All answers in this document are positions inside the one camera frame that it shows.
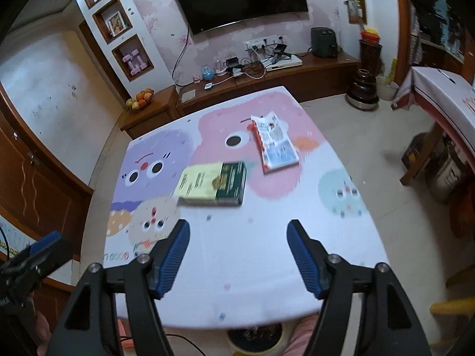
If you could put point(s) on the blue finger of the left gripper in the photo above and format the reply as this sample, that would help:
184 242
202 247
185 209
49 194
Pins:
46 242

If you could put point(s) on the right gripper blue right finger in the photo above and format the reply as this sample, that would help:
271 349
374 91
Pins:
310 258

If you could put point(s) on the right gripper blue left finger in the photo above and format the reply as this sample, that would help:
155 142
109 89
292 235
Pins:
167 255

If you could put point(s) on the black yellow trash bin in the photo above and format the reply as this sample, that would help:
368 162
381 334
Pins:
259 340

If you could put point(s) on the yellow green chocolate box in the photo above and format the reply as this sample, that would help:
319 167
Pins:
212 184

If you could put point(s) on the red white flat box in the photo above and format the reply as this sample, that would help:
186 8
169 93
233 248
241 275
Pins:
276 148

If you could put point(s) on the fruit bowl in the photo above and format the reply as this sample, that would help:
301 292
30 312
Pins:
141 100

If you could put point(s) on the dark ceramic jar stack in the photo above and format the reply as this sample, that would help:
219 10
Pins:
362 92

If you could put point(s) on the blue teapot ornament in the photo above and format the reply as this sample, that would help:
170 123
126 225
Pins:
207 73

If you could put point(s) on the wooden tv cabinet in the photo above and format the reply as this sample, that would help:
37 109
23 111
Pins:
316 78

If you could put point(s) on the pink dumbbells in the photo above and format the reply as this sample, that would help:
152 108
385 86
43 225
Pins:
135 62

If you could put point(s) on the white set-top box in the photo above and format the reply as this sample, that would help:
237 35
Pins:
284 63

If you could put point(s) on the side table with cloth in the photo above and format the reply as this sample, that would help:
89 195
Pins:
449 100

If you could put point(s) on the black speaker box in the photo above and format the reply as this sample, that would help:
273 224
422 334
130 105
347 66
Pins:
324 43

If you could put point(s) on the white power strip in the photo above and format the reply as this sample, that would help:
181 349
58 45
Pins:
267 41

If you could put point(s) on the framed photo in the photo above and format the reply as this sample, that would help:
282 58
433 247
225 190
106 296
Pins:
115 24

